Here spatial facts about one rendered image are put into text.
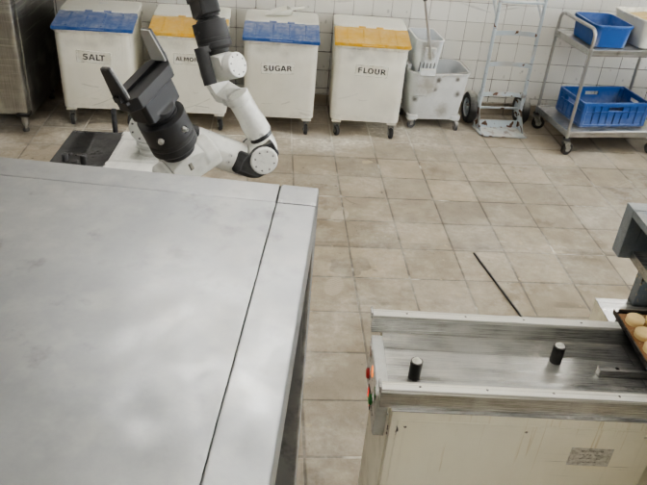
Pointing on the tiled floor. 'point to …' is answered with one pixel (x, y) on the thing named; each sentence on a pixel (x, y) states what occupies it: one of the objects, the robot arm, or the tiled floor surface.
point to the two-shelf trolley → (582, 89)
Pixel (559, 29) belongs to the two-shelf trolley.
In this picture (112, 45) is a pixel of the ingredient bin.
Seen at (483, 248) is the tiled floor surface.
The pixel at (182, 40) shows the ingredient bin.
